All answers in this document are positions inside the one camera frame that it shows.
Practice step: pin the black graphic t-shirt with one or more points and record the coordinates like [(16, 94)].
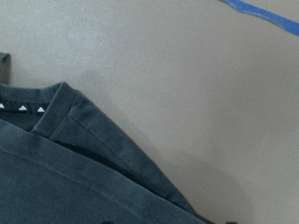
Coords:
[(63, 161)]

